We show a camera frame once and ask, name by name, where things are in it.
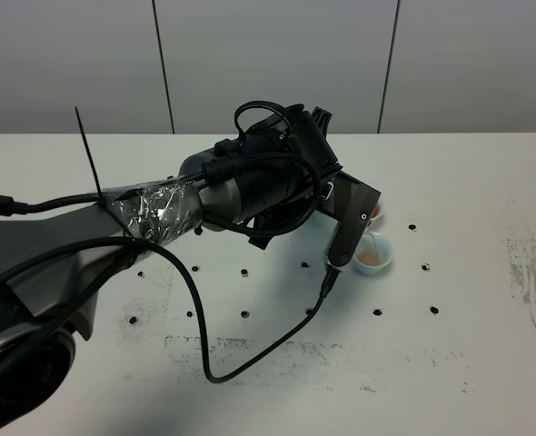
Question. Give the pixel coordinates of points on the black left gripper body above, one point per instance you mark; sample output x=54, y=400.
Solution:
x=280, y=192

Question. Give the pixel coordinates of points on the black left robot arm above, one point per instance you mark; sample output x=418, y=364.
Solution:
x=56, y=255

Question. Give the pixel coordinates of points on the far blue porcelain teacup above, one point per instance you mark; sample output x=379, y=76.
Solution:
x=378, y=212

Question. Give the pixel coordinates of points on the blue porcelain teacup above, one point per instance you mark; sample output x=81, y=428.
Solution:
x=373, y=254
x=378, y=212

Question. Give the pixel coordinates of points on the near blue porcelain teacup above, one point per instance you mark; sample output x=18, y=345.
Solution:
x=373, y=254

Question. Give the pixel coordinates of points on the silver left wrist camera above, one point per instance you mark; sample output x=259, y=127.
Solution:
x=350, y=202

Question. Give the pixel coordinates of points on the black cable tie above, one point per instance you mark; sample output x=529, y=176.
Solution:
x=88, y=159

